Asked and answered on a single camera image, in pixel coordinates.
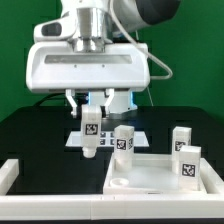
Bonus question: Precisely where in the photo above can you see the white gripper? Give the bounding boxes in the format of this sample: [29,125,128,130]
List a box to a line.
[26,13,150,118]

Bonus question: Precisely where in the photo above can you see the white marker base plate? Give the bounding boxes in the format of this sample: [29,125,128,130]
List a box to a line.
[66,131,149,147]

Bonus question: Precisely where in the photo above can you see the black cables at base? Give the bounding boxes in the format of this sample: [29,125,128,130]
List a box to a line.
[33,92,68,108]

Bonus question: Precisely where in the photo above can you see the white U-shaped obstacle fence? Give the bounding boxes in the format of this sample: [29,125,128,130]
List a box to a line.
[0,159,224,220]

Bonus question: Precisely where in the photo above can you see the white square tabletop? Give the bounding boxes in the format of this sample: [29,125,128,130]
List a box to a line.
[103,154,207,194]

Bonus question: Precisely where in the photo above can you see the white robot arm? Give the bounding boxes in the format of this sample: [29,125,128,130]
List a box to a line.
[26,0,181,115]

